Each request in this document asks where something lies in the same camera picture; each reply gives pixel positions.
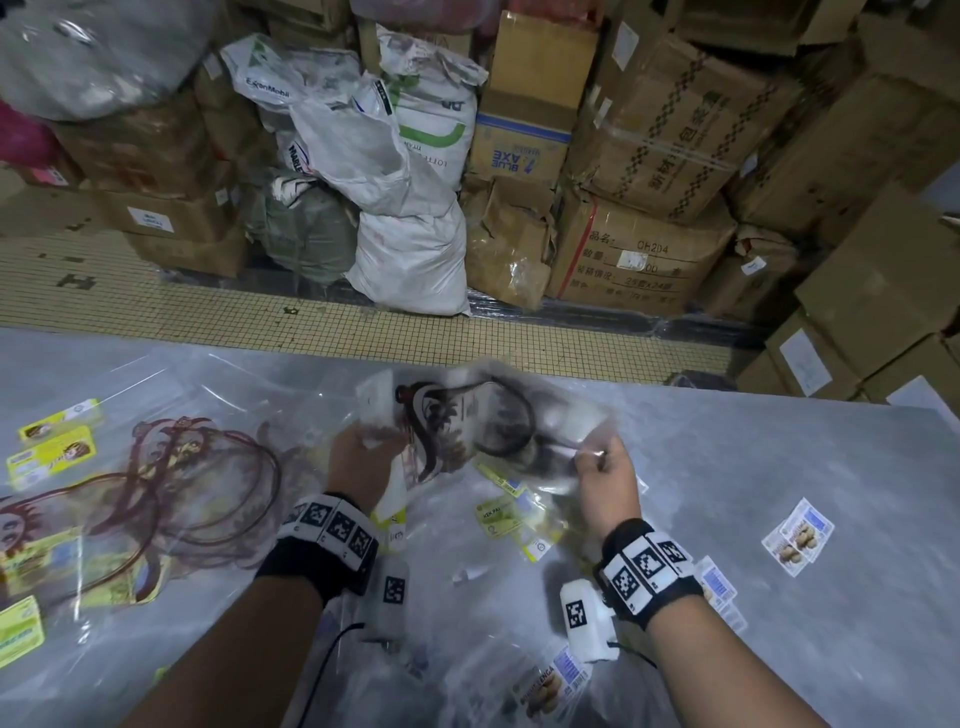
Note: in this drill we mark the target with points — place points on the person's left hand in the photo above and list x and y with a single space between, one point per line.
364 469

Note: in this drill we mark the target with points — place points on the person's right hand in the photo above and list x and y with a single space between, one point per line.
611 495

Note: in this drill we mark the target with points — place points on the stack of bagged red headbands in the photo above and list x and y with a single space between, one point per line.
450 427

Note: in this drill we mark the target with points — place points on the clear bags with labels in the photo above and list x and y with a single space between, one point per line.
187 480

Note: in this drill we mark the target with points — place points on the white labelled bag apart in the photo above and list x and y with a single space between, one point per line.
799 536

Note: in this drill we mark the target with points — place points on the person's left forearm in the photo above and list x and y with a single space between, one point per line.
232 660

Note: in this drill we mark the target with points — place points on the person's right forearm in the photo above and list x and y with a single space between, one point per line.
720 675

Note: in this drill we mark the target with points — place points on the black marker wristband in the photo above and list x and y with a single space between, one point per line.
645 577
315 540

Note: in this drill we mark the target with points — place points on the plain white sack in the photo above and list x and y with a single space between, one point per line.
409 259

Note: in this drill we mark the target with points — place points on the cardboard box with red print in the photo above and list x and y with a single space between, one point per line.
637 255

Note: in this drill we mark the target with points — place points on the grey-green sack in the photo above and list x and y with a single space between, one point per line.
307 225

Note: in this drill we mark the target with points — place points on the small labelled brown box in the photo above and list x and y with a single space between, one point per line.
750 277

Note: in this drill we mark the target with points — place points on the torn brown cardboard box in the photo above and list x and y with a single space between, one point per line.
502 240

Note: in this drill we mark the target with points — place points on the low cardboard box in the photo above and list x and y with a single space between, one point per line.
187 255

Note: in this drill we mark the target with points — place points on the grey table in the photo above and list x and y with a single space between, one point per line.
862 637

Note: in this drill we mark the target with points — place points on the cardboard box with white label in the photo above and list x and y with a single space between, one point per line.
195 217

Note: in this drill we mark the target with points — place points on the cardboard boxes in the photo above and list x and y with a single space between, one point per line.
877 285

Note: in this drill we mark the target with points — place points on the white sack with green print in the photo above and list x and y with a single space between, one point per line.
435 127

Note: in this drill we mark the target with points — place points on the cardboard box with blue stripe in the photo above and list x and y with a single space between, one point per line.
517 150

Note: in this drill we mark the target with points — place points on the cardboard box with checker pattern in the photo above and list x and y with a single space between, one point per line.
675 127

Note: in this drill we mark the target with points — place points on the dark cardboard box red marks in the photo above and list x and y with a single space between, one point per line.
135 161

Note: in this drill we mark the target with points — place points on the large brown cardboard box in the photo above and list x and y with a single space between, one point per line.
825 165

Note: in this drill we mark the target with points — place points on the white sack with blue print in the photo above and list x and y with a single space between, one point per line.
262 71

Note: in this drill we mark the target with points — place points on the small cardboard box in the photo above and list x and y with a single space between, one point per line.
52 174

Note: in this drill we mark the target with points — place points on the plain yellowish cardboard box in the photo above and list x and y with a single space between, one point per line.
536 60

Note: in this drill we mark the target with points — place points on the pink plastic bag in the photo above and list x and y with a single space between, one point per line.
26 135

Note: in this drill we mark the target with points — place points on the open cardboard box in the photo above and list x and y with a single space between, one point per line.
750 22

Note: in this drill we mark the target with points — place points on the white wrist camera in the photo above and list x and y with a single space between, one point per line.
581 622
390 592

